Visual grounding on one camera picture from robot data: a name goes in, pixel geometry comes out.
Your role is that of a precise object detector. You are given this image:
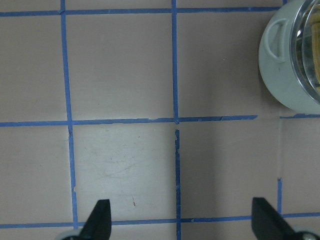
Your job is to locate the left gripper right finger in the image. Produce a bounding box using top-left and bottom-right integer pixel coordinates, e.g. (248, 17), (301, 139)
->
(251, 197), (320, 240)

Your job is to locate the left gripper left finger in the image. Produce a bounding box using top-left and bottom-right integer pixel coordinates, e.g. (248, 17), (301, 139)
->
(56, 199), (112, 240)

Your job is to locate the pale green cooking pot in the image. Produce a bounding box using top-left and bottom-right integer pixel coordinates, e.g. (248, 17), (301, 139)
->
(258, 1), (320, 115)

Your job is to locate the glass pot lid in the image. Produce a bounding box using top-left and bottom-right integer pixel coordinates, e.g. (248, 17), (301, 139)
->
(289, 0), (320, 103)

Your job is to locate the yellow corn cob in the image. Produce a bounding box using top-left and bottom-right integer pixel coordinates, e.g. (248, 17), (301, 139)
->
(311, 20), (320, 92)

